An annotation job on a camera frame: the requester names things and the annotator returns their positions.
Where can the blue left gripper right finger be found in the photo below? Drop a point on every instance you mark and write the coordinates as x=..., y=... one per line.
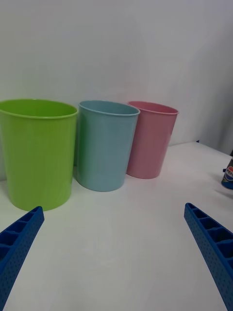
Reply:
x=213, y=245

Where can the green plastic bin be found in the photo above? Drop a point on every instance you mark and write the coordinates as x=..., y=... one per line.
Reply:
x=38, y=155

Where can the pink plastic bin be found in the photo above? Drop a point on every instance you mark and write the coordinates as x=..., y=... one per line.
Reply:
x=150, y=143

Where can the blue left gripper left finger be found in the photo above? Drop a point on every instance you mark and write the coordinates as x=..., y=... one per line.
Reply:
x=17, y=245

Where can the blue drink can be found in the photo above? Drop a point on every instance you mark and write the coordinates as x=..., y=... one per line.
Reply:
x=228, y=173

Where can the pale blue plastic bin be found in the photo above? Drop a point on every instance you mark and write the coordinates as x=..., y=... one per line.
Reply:
x=104, y=148

